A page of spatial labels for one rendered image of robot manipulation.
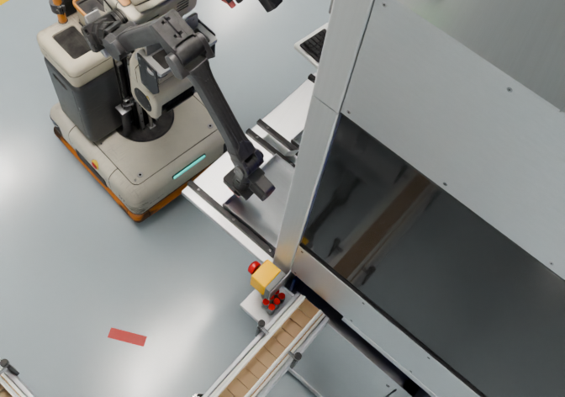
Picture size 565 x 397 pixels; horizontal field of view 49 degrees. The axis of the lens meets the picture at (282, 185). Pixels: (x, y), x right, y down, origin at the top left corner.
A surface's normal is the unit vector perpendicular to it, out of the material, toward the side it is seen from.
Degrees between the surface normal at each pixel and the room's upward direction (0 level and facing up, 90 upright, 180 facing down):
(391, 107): 90
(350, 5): 90
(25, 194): 0
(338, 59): 90
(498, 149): 90
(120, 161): 0
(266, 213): 0
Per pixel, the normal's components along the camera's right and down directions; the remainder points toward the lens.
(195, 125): 0.10, -0.47
